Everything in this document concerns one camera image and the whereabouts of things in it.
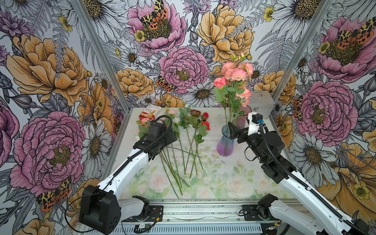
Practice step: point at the aluminium rail frame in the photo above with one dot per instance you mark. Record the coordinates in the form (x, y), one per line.
(200, 218)

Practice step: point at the white pink flower stem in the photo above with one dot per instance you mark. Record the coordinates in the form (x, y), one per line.
(177, 152)

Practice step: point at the dark pink glass vase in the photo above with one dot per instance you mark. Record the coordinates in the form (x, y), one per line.
(242, 120)

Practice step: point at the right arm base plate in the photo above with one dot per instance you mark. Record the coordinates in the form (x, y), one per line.
(260, 211)

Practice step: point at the pink purple glass vase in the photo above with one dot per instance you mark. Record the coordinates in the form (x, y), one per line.
(225, 147)

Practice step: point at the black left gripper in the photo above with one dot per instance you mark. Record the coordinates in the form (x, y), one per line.
(168, 138)

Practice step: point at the red white small box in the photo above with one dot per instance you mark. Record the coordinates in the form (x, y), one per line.
(150, 112)

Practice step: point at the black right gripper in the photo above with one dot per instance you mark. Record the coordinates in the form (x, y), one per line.
(243, 133)

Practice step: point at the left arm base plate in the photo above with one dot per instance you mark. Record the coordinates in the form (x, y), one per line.
(139, 209)

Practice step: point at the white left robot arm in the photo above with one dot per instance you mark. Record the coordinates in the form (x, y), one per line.
(100, 208)

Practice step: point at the silver first aid case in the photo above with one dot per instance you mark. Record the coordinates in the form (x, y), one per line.
(261, 102)

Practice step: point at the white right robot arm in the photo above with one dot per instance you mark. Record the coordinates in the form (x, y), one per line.
(325, 218)

